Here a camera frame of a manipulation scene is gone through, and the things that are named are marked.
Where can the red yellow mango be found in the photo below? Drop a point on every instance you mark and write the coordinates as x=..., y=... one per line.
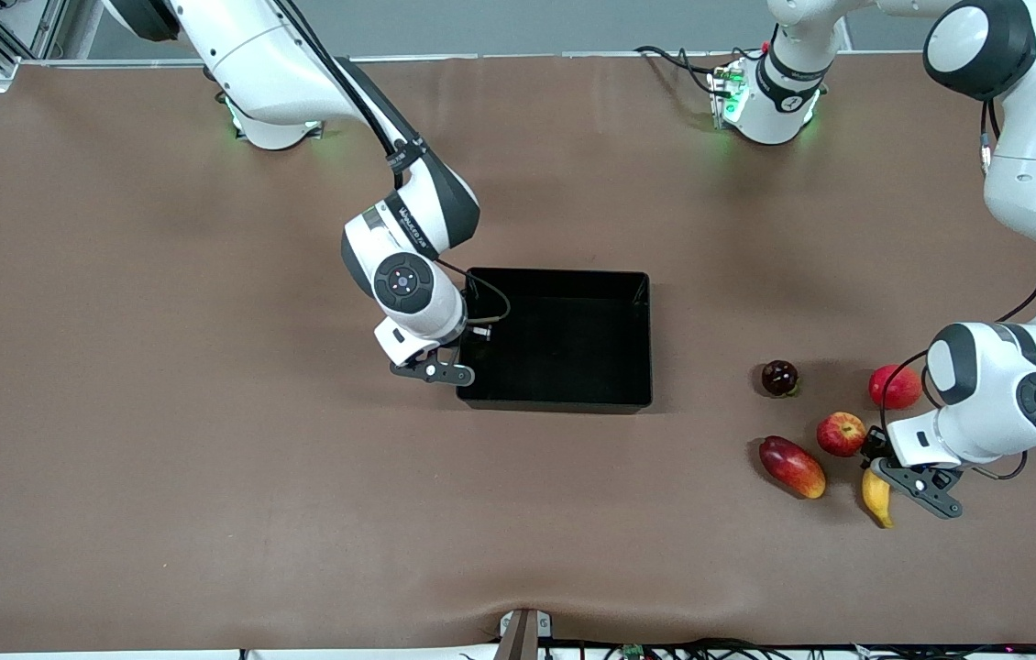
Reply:
x=793, y=467

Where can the dark purple plum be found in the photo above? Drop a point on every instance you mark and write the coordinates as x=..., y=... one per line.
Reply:
x=778, y=377

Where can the black plastic box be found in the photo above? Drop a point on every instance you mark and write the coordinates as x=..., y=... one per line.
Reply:
x=573, y=348

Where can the red pink round fruit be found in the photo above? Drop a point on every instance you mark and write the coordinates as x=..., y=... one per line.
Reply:
x=894, y=385

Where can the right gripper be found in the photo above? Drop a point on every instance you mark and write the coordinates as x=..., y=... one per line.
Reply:
x=462, y=345

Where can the small green circuit board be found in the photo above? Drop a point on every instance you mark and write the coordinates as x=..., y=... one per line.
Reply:
x=633, y=652

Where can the yellow banana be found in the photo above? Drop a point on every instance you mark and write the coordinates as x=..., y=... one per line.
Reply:
x=881, y=509

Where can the red yellow striped apple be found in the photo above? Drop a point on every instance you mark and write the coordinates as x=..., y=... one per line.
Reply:
x=839, y=434

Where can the aluminium frame profile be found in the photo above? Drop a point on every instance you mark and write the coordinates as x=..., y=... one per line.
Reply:
x=5, y=69

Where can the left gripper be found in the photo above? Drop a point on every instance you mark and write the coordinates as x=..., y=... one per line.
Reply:
x=874, y=447

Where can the brown table mat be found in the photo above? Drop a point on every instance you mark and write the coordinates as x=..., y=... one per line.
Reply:
x=206, y=458

